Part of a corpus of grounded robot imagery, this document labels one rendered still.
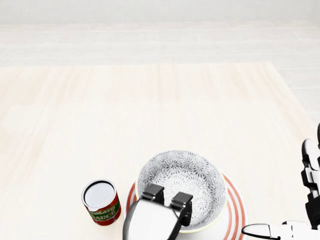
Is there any white plate with red rings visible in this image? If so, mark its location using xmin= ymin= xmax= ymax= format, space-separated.
xmin=124 ymin=171 xmax=248 ymax=240

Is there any grey floral patterned bowl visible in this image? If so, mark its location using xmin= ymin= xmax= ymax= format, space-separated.
xmin=134 ymin=149 xmax=228 ymax=234

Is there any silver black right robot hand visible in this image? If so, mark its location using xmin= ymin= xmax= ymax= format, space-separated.
xmin=241 ymin=123 xmax=320 ymax=240

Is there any red tomato sauce tin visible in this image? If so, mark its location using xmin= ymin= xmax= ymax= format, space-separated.
xmin=81 ymin=178 xmax=122 ymax=227

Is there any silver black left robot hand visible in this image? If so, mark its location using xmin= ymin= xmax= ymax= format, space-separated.
xmin=122 ymin=184 xmax=194 ymax=240

